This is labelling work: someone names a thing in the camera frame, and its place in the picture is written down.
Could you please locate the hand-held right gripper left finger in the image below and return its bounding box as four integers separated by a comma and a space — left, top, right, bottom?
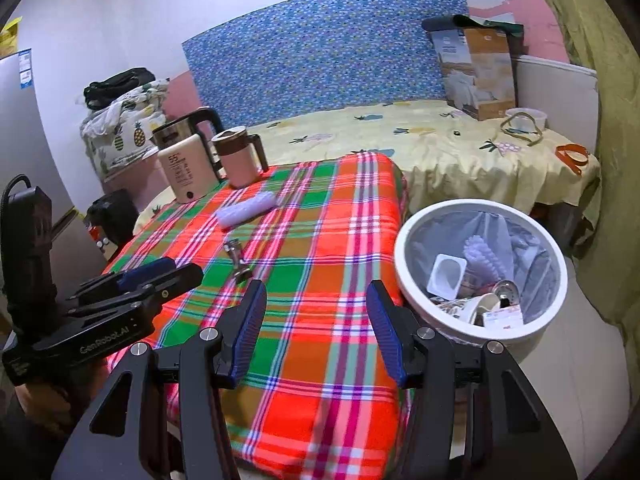
50, 279, 268, 480

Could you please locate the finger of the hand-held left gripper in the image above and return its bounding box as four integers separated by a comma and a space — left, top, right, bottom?
67, 257, 177, 302
65, 263, 204, 318

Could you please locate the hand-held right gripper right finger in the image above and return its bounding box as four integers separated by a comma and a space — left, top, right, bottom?
366, 279, 581, 480

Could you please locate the white round waste bin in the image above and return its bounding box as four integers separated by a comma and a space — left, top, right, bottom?
393, 200, 568, 361

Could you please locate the small plastic cup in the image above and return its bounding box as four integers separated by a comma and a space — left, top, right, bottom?
428, 254, 469, 295

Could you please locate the strawberry milk carton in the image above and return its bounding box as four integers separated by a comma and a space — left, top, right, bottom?
482, 307, 524, 331

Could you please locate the large red cartoon can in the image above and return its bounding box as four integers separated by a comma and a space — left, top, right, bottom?
492, 280, 521, 309

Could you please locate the metal clip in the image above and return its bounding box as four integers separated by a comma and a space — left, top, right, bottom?
224, 240, 254, 283

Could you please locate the black appliance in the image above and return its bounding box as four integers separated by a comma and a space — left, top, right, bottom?
86, 189, 140, 261

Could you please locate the plaid tablecloth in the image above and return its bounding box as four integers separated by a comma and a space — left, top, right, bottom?
102, 150, 416, 478

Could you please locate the pink stand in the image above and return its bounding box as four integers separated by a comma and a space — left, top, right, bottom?
102, 152, 176, 207

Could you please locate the clear plastic bin liner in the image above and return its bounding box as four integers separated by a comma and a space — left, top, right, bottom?
407, 210, 561, 333

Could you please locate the white bumpy foam sheet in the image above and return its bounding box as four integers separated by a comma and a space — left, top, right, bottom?
462, 236, 506, 281

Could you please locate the pineapple print bedding pile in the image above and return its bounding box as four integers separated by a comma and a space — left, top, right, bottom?
80, 79, 171, 181

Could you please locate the white electric kettle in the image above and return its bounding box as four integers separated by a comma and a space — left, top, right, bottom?
151, 106, 224, 181

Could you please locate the yellow pineapple bed sheet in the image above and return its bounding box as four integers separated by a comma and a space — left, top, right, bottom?
245, 99, 601, 222

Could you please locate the black bag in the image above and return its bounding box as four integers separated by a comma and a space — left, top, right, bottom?
82, 67, 157, 110

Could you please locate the white bowl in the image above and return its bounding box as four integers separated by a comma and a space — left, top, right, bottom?
505, 107, 547, 131

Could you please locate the printed cardboard box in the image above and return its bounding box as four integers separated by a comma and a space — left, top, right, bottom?
430, 27, 518, 122

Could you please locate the blue floral headboard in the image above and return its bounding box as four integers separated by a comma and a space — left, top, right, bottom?
181, 0, 471, 128

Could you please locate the yellow packet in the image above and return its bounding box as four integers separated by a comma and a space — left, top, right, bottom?
0, 17, 24, 59

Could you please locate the white bed board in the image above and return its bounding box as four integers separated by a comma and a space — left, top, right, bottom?
515, 55, 598, 158

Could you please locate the green curtain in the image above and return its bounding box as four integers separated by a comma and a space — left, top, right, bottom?
515, 0, 640, 341

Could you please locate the dark green bag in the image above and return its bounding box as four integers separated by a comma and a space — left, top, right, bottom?
421, 15, 525, 57

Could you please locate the pink mug with brown handle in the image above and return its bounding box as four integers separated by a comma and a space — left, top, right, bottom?
211, 126, 270, 189

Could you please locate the olive strap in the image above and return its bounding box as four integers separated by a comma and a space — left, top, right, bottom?
499, 110, 544, 148

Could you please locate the orange strap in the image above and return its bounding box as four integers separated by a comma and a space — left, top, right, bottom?
556, 143, 588, 176

